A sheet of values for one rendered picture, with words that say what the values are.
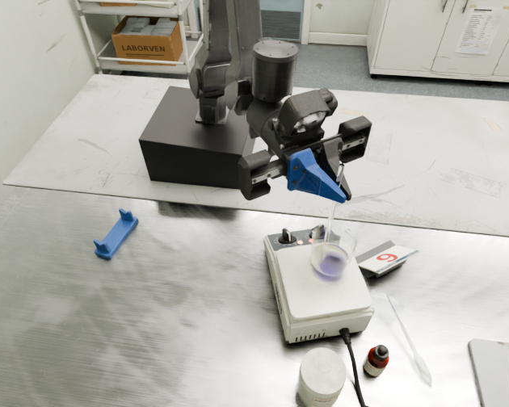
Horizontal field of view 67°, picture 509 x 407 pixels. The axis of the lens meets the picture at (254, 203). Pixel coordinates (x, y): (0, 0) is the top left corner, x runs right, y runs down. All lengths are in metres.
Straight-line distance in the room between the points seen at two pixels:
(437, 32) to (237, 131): 2.32
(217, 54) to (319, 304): 0.46
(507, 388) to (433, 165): 0.48
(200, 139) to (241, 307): 0.34
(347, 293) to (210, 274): 0.25
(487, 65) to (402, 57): 0.57
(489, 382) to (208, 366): 0.40
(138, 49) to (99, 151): 1.84
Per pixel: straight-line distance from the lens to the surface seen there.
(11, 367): 0.72
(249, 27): 0.59
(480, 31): 3.06
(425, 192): 0.88
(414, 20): 2.92
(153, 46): 2.73
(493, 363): 0.70
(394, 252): 0.73
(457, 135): 1.07
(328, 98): 0.47
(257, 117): 0.54
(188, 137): 0.79
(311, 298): 0.57
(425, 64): 3.08
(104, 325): 0.69
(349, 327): 0.62
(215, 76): 0.74
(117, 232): 0.78
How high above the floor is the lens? 1.49
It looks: 48 degrees down
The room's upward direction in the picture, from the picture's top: 1 degrees counter-clockwise
